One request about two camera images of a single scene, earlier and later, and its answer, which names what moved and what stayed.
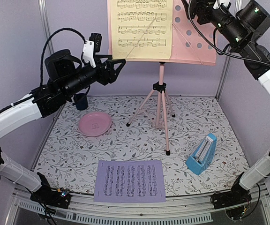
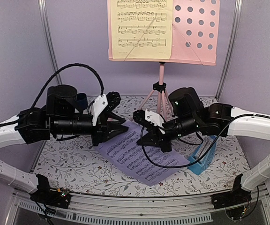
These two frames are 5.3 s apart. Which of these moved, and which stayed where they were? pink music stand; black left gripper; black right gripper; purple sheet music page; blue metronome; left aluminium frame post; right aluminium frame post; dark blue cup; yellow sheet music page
Moved: purple sheet music page; black left gripper; black right gripper
Stayed: left aluminium frame post; dark blue cup; pink music stand; right aluminium frame post; yellow sheet music page; blue metronome
